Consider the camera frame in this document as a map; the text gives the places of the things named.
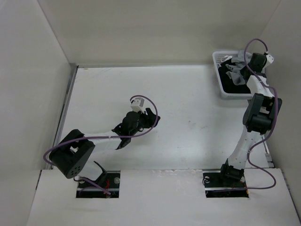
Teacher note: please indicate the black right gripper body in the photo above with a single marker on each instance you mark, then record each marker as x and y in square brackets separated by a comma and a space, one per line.
[246, 68]

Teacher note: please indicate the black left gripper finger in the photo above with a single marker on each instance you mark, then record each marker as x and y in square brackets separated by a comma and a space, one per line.
[151, 121]
[149, 113]

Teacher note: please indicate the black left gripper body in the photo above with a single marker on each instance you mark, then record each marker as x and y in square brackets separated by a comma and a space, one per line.
[142, 119]

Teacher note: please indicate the grey tank top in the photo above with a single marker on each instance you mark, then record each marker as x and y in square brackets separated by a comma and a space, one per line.
[234, 66]

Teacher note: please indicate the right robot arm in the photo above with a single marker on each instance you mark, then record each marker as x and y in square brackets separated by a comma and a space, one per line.
[260, 116]

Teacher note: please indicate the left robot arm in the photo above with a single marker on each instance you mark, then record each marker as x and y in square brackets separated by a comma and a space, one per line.
[71, 155]

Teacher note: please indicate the white tank top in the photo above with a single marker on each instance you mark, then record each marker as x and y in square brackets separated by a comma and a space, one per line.
[226, 58]

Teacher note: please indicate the black tank top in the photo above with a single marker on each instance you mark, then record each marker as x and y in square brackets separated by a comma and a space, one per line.
[227, 83]

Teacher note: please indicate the white plastic basket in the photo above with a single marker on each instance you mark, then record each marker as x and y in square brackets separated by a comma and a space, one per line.
[217, 63]

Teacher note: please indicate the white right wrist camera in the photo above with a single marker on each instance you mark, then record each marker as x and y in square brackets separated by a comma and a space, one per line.
[269, 60]

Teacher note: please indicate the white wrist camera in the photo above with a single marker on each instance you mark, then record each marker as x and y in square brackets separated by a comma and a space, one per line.
[137, 105]
[269, 60]

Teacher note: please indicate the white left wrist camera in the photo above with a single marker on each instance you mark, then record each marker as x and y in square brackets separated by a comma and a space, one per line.
[137, 105]

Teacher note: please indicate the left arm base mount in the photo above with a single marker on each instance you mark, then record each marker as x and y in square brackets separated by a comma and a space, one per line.
[109, 181]

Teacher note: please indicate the left aluminium table rail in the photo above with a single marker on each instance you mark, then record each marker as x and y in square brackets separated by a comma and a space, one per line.
[67, 97]

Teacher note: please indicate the aluminium table rail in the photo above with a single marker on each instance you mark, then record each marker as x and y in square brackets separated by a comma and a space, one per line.
[268, 156]
[67, 97]

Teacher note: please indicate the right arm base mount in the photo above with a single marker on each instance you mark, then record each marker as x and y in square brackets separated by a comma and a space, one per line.
[215, 187]

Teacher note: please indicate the right aluminium table rail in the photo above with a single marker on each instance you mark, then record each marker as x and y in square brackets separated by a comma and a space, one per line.
[268, 156]

